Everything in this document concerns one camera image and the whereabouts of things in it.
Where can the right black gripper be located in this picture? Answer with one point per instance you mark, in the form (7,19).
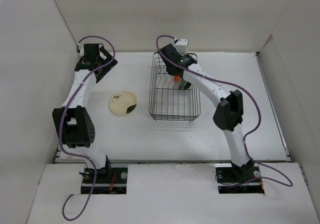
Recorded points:
(180,55)

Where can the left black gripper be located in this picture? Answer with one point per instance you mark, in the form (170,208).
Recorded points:
(106,70)

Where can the orange plate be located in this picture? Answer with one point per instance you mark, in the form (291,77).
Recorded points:
(179,85)

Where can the cream plate with black spot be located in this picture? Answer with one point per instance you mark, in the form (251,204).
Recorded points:
(122,103)

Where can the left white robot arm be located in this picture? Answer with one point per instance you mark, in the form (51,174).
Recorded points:
(72,121)

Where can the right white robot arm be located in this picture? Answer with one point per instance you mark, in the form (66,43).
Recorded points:
(229,104)

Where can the grey wire dish rack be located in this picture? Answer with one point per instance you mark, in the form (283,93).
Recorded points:
(166,103)

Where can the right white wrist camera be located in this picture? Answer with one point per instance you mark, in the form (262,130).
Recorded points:
(181,46)

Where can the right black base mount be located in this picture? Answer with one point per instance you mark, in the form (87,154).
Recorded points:
(234,180)

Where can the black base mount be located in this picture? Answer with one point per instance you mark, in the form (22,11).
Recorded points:
(110,180)
(234,180)

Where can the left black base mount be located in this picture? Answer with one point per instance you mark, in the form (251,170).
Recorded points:
(110,180)

